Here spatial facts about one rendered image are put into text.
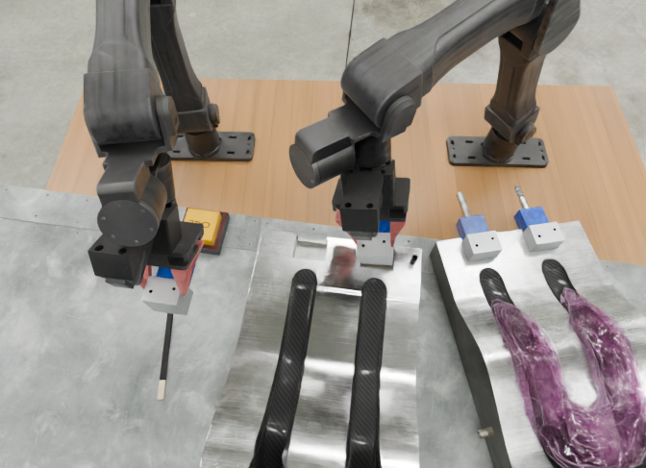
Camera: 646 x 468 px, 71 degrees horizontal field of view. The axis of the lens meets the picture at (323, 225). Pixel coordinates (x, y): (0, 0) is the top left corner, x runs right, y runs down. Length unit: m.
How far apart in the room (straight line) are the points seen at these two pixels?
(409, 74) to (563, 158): 0.61
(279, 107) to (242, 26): 1.56
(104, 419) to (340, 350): 0.38
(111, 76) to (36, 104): 1.97
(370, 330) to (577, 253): 0.39
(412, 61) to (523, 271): 0.44
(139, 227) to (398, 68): 0.31
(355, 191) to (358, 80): 0.13
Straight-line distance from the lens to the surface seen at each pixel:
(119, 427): 0.80
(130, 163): 0.50
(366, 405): 0.65
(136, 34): 0.55
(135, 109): 0.51
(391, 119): 0.50
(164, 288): 0.66
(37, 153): 2.29
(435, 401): 0.77
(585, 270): 0.87
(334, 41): 2.44
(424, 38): 0.54
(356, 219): 0.52
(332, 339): 0.68
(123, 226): 0.49
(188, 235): 0.60
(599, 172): 1.07
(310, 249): 0.75
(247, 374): 0.67
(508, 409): 0.71
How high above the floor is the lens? 1.54
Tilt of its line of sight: 61 degrees down
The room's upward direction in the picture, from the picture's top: 1 degrees clockwise
